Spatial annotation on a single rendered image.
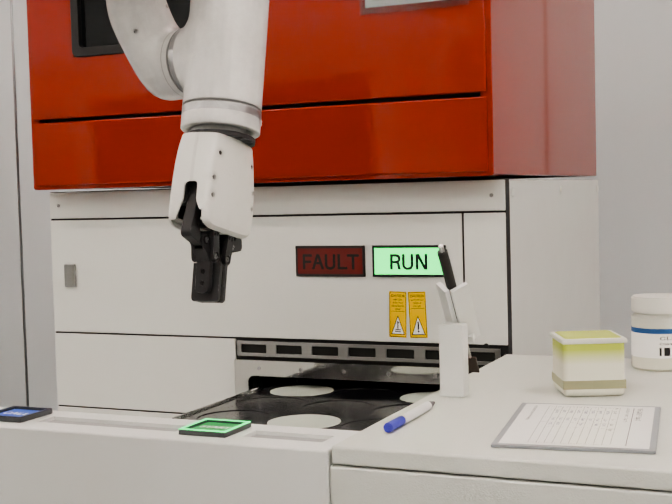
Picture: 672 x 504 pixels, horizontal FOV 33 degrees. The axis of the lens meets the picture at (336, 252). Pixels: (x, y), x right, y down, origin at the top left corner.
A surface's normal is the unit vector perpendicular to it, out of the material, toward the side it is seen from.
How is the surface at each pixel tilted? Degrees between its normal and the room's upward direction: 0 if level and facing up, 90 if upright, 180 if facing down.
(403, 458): 90
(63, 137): 90
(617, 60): 90
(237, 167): 90
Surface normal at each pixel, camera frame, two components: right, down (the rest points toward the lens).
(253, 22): 0.66, -0.06
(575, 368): 0.00, 0.05
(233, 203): 0.90, 0.06
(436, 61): -0.40, 0.07
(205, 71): -0.36, -0.14
